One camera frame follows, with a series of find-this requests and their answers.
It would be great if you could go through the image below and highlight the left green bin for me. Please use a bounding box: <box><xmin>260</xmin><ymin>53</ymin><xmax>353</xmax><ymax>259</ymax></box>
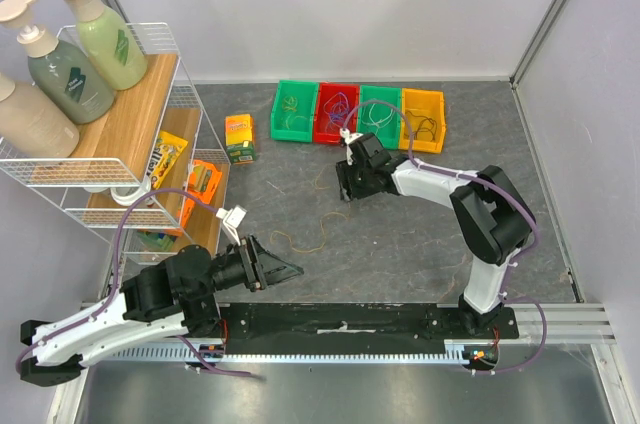
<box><xmin>270</xmin><ymin>80</ymin><xmax>319</xmax><ymax>143</ymax></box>

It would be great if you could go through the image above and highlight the red bin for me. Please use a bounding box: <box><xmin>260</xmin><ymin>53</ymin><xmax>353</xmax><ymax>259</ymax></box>
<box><xmin>312</xmin><ymin>82</ymin><xmax>360</xmax><ymax>145</ymax></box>

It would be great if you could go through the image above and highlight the yellow candy bag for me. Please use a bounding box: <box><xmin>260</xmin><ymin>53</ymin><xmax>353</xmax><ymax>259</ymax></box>
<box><xmin>146</xmin><ymin>130</ymin><xmax>188</xmax><ymax>190</ymax></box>

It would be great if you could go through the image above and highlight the colourful box on lower shelf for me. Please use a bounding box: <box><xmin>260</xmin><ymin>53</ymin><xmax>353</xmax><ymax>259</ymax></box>
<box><xmin>137</xmin><ymin>230</ymin><xmax>177</xmax><ymax>252</ymax></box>

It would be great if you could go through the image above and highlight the slotted cable duct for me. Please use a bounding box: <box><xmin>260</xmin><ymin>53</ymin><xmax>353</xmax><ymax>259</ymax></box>
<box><xmin>108</xmin><ymin>341</ymin><xmax>470</xmax><ymax>365</ymax></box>

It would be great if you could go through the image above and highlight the white tape roll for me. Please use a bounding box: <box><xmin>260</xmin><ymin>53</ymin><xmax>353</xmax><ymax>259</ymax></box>
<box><xmin>110</xmin><ymin>177</ymin><xmax>151</xmax><ymax>207</ymax></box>

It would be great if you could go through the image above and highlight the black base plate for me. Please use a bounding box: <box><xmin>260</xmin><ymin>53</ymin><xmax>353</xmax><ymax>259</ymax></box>
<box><xmin>195</xmin><ymin>303</ymin><xmax>519</xmax><ymax>352</ymax></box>

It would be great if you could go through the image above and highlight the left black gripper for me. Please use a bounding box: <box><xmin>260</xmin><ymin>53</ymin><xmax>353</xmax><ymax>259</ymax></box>
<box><xmin>186</xmin><ymin>232</ymin><xmax>305</xmax><ymax>300</ymax></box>

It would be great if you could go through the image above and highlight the green bin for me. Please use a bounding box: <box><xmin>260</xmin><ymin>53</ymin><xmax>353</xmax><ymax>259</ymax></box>
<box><xmin>354</xmin><ymin>85</ymin><xmax>404</xmax><ymax>150</ymax></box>
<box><xmin>270</xmin><ymin>80</ymin><xmax>319</xmax><ymax>143</ymax></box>

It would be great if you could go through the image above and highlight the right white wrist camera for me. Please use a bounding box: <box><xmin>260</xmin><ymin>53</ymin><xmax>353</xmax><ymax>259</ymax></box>
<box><xmin>340</xmin><ymin>128</ymin><xmax>363</xmax><ymax>165</ymax></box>

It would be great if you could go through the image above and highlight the beige pump bottle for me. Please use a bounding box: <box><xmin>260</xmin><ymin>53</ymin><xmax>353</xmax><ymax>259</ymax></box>
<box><xmin>0</xmin><ymin>0</ymin><xmax>81</xmax><ymax>159</ymax></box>

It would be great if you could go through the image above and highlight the orange toy package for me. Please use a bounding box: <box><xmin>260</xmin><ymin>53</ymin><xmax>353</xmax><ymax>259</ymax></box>
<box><xmin>180</xmin><ymin>159</ymin><xmax>223</xmax><ymax>229</ymax></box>

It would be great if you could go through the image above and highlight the yellow bin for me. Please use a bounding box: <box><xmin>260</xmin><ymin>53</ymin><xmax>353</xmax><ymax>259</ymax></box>
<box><xmin>398</xmin><ymin>88</ymin><xmax>446</xmax><ymax>154</ymax></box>

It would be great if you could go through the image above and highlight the white wire shelf rack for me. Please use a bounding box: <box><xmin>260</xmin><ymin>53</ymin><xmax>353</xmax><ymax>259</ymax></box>
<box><xmin>1</xmin><ymin>22</ymin><xmax>230</xmax><ymax>264</ymax></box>

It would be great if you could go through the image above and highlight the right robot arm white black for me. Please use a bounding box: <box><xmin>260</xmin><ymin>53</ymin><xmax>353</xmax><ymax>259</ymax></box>
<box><xmin>336</xmin><ymin>129</ymin><xmax>537</xmax><ymax>338</ymax></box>

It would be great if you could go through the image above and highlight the light green pump bottle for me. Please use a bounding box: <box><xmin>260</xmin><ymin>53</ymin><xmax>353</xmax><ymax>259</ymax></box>
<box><xmin>64</xmin><ymin>0</ymin><xmax>147</xmax><ymax>90</ymax></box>

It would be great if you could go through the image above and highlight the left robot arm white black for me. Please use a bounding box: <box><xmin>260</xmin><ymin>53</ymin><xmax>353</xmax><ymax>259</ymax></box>
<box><xmin>17</xmin><ymin>235</ymin><xmax>304</xmax><ymax>387</ymax></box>

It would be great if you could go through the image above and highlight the dark green pump bottle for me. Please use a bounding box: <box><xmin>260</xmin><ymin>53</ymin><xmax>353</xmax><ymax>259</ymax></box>
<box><xmin>17</xmin><ymin>25</ymin><xmax>115</xmax><ymax>124</ymax></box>

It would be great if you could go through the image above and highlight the yellow green small box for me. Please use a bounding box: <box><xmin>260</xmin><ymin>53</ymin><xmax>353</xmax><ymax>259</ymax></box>
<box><xmin>225</xmin><ymin>114</ymin><xmax>257</xmax><ymax>164</ymax></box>

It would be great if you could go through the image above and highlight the blue thin cable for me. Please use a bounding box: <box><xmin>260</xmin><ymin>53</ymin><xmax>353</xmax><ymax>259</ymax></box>
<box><xmin>324</xmin><ymin>111</ymin><xmax>354</xmax><ymax>138</ymax></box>
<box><xmin>323</xmin><ymin>91</ymin><xmax>355</xmax><ymax>120</ymax></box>

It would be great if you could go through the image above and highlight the black thin cable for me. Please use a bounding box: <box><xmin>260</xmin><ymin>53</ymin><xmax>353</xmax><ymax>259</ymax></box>
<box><xmin>402</xmin><ymin>108</ymin><xmax>444</xmax><ymax>141</ymax></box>

